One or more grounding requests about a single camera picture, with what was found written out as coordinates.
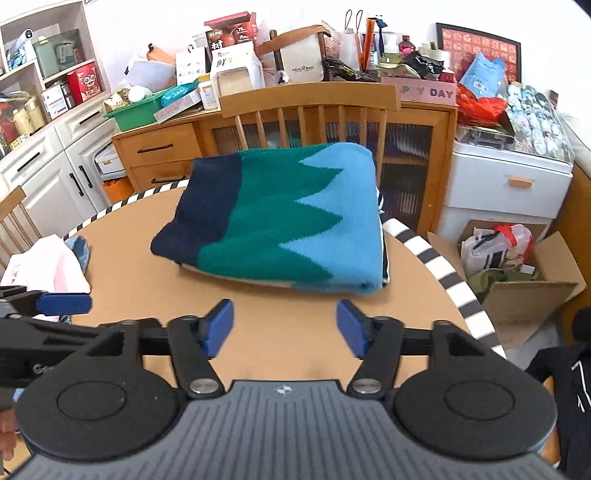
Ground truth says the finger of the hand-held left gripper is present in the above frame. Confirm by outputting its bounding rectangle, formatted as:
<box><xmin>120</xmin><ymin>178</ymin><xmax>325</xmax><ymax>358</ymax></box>
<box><xmin>0</xmin><ymin>285</ymin><xmax>93</xmax><ymax>319</ymax></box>

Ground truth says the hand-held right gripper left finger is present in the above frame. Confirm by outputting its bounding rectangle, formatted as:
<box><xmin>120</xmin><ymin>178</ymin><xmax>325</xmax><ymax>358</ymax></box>
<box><xmin>83</xmin><ymin>298</ymin><xmax>235</xmax><ymax>400</ymax></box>

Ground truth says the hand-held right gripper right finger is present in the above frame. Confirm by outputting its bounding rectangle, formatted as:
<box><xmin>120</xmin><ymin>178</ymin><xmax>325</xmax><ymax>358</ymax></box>
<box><xmin>336</xmin><ymin>299</ymin><xmax>498</xmax><ymax>400</ymax></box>

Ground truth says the blue green navy knit cardigan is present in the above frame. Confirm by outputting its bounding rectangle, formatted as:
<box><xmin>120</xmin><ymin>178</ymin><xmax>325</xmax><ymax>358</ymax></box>
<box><xmin>150</xmin><ymin>142</ymin><xmax>389</xmax><ymax>296</ymax></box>

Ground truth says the person's left hand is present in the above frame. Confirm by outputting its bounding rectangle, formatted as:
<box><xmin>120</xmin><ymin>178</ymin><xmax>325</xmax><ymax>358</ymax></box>
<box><xmin>0</xmin><ymin>408</ymin><xmax>20</xmax><ymax>463</ymax></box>

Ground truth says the pink garment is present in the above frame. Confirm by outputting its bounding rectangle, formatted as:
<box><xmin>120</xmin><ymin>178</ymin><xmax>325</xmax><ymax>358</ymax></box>
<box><xmin>0</xmin><ymin>234</ymin><xmax>92</xmax><ymax>324</ymax></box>

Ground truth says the blue denim garment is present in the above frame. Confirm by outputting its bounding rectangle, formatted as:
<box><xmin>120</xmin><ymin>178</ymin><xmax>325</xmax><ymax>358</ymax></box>
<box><xmin>64</xmin><ymin>235</ymin><xmax>94</xmax><ymax>274</ymax></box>

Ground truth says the wooden chair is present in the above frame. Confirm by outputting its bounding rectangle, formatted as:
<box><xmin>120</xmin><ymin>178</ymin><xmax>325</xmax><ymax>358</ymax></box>
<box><xmin>0</xmin><ymin>185</ymin><xmax>43</xmax><ymax>274</ymax></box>
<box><xmin>219</xmin><ymin>82</ymin><xmax>402</xmax><ymax>186</ymax></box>

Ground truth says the orange bag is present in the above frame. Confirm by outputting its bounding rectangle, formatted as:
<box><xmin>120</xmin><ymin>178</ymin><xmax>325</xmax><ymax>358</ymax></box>
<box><xmin>102</xmin><ymin>177</ymin><xmax>136</xmax><ymax>205</ymax></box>

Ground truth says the white cabinet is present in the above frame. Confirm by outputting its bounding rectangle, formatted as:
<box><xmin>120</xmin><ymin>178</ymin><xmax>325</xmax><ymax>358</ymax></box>
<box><xmin>0</xmin><ymin>0</ymin><xmax>117</xmax><ymax>228</ymax></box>

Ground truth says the white storage bin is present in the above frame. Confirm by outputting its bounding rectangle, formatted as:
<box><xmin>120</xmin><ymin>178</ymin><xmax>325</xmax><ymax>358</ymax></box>
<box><xmin>94</xmin><ymin>143</ymin><xmax>126</xmax><ymax>179</ymax></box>

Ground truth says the cardboard box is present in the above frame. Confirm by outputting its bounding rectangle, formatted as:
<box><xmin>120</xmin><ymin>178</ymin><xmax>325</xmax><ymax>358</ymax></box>
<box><xmin>427</xmin><ymin>219</ymin><xmax>588</xmax><ymax>350</ymax></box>

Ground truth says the wooden sideboard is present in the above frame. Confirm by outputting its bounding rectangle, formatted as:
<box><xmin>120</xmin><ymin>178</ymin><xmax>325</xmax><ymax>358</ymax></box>
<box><xmin>112</xmin><ymin>102</ymin><xmax>459</xmax><ymax>234</ymax></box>

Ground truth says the white bottle with red cap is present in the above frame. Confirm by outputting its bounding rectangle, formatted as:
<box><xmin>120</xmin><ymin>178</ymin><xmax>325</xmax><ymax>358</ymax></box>
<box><xmin>493</xmin><ymin>223</ymin><xmax>533</xmax><ymax>256</ymax></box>

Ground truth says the white drawer unit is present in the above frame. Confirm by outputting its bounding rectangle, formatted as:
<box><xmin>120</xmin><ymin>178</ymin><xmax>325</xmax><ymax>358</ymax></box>
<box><xmin>436</xmin><ymin>137</ymin><xmax>575</xmax><ymax>241</ymax></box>

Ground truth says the green plastic tray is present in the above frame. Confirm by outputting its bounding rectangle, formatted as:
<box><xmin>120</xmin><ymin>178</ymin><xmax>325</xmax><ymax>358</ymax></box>
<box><xmin>103</xmin><ymin>89</ymin><xmax>179</xmax><ymax>133</ymax></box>

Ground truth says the red tin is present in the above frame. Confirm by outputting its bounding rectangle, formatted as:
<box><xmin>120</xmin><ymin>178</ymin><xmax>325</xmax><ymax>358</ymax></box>
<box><xmin>66</xmin><ymin>62</ymin><xmax>103</xmax><ymax>96</ymax></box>

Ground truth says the black jacket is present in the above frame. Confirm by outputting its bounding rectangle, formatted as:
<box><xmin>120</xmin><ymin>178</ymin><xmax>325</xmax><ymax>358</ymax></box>
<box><xmin>525</xmin><ymin>308</ymin><xmax>591</xmax><ymax>480</ymax></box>

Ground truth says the white pill bottle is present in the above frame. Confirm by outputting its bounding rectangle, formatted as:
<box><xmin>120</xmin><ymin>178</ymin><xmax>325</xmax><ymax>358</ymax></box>
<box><xmin>198</xmin><ymin>78</ymin><xmax>219</xmax><ymax>111</ymax></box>

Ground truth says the pink box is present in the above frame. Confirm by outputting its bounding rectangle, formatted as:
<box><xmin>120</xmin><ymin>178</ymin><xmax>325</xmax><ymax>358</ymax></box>
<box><xmin>380</xmin><ymin>76</ymin><xmax>459</xmax><ymax>108</ymax></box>

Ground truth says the green box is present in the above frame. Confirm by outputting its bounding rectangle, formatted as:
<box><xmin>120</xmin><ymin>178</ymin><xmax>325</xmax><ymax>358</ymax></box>
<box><xmin>34</xmin><ymin>30</ymin><xmax>85</xmax><ymax>78</ymax></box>

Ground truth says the red plastic bag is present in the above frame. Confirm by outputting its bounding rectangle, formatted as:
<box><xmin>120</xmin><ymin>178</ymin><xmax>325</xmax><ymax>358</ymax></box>
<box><xmin>456</xmin><ymin>85</ymin><xmax>509</xmax><ymax>126</ymax></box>

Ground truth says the white bread bag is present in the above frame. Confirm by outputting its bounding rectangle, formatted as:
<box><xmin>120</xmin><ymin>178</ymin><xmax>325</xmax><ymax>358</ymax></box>
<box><xmin>209</xmin><ymin>41</ymin><xmax>265</xmax><ymax>92</ymax></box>

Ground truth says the white paper bag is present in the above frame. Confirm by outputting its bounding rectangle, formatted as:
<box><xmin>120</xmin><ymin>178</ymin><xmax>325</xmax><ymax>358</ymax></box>
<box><xmin>174</xmin><ymin>46</ymin><xmax>209</xmax><ymax>87</ymax></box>

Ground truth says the clear printed box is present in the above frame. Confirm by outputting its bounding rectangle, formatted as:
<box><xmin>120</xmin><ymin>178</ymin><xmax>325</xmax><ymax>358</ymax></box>
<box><xmin>502</xmin><ymin>82</ymin><xmax>574</xmax><ymax>163</ymax></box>

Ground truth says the blue packet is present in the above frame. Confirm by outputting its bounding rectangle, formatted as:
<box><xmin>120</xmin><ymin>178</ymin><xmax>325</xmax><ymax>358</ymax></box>
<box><xmin>458</xmin><ymin>52</ymin><xmax>509</xmax><ymax>99</ymax></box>

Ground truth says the red box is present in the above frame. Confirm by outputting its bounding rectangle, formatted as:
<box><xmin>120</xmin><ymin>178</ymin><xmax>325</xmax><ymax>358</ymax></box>
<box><xmin>204</xmin><ymin>11</ymin><xmax>258</xmax><ymax>48</ymax></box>

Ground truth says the framed red picture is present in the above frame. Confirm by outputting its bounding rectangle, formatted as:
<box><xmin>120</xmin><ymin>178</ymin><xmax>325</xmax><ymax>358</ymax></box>
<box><xmin>435</xmin><ymin>22</ymin><xmax>523</xmax><ymax>85</ymax></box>

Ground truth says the white security camera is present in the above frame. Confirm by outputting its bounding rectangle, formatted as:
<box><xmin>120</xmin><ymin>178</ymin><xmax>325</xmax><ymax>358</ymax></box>
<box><xmin>6</xmin><ymin>28</ymin><xmax>36</xmax><ymax>62</ymax></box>

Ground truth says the cream bag with brown strap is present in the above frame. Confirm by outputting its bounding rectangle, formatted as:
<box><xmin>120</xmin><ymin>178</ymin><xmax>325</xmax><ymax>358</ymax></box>
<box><xmin>256</xmin><ymin>26</ymin><xmax>334</xmax><ymax>85</ymax></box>

